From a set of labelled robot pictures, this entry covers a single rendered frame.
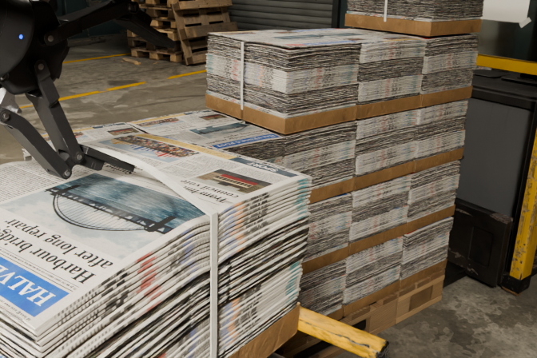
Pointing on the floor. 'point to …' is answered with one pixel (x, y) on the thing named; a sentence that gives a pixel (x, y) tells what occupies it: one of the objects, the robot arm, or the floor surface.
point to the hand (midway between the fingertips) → (139, 99)
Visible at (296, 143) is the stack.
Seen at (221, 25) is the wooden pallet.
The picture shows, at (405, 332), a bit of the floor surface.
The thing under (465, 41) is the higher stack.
